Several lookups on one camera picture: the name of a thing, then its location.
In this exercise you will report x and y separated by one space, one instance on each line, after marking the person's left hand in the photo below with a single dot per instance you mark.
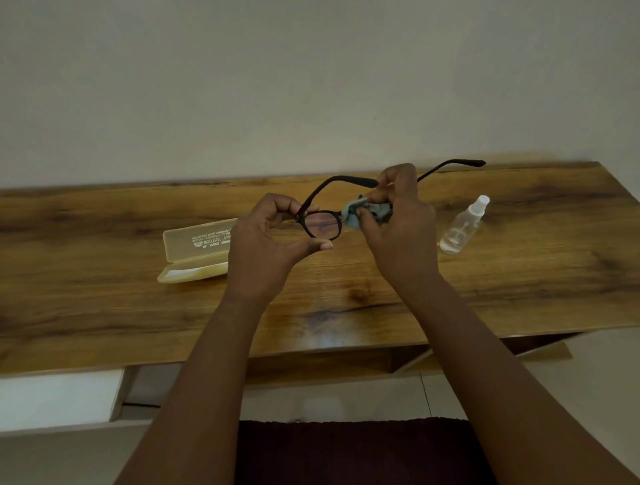
260 265

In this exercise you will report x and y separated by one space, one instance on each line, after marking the person's right hand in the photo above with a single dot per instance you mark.
405 240

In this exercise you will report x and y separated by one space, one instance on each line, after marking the clear spray bottle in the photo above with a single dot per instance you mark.
460 232

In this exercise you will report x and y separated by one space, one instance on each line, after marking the blue cleaning cloth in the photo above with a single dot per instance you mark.
352 212

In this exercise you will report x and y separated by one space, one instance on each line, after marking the yellow translucent glasses case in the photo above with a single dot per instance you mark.
195 250

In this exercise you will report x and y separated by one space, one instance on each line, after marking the black framed eyeglasses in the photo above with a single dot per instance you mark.
320 222

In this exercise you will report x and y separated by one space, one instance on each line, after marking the person's left forearm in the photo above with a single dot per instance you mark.
195 399

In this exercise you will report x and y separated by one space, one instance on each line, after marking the person's right forearm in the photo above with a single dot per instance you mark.
515 394

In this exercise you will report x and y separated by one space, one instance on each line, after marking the wooden under-table shelf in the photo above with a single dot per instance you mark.
320 367

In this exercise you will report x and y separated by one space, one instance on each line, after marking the dark maroon garment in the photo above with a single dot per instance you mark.
360 454

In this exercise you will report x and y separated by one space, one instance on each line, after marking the white cabinet drawer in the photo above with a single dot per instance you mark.
55 399

